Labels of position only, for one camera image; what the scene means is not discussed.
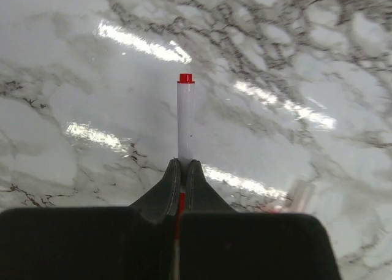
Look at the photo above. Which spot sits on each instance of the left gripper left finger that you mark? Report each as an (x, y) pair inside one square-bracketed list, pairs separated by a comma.
[(115, 242)]

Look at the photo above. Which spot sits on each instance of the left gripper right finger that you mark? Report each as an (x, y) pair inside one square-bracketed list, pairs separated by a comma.
[(217, 242)]

